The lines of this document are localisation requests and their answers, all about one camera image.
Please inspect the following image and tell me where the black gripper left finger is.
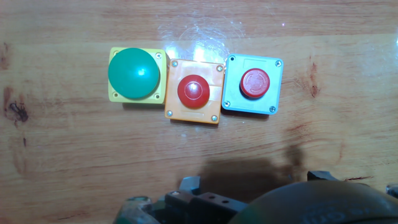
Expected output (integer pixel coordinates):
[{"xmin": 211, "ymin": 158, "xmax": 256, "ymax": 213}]
[{"xmin": 113, "ymin": 175, "xmax": 248, "ymax": 224}]

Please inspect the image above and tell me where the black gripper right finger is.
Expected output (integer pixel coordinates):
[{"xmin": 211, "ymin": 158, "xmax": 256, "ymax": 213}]
[{"xmin": 307, "ymin": 170, "xmax": 341, "ymax": 183}]

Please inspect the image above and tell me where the glossy wooden board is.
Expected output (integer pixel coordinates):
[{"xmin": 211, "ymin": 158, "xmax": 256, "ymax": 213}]
[{"xmin": 0, "ymin": 0, "xmax": 398, "ymax": 224}]

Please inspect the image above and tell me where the green button on yellow box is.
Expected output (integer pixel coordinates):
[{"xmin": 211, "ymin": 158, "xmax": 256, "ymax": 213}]
[{"xmin": 108, "ymin": 46, "xmax": 168, "ymax": 105}]

